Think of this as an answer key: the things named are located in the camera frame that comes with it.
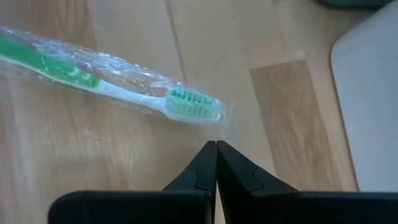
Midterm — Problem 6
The white plastic bin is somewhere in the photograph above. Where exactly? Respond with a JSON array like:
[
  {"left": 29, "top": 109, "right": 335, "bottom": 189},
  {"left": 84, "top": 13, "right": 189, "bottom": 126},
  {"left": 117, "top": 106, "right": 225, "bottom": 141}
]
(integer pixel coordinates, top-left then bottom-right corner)
[{"left": 330, "top": 0, "right": 398, "bottom": 192}]

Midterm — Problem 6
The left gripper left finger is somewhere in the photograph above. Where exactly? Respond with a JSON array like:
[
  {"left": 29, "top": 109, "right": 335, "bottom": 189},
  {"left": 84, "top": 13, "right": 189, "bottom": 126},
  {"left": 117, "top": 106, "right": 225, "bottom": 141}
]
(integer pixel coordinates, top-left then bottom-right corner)
[{"left": 48, "top": 140, "right": 218, "bottom": 224}]

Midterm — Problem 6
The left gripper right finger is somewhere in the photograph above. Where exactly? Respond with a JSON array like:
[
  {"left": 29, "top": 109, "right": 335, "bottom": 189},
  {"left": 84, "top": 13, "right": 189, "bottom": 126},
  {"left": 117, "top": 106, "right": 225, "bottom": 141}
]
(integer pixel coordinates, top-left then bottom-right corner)
[{"left": 216, "top": 140, "right": 398, "bottom": 224}]

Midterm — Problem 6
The teal plastic bin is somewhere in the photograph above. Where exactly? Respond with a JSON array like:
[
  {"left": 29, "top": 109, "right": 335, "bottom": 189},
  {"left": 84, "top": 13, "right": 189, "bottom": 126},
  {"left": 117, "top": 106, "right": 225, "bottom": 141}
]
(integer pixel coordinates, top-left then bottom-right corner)
[{"left": 319, "top": 0, "right": 393, "bottom": 8}]

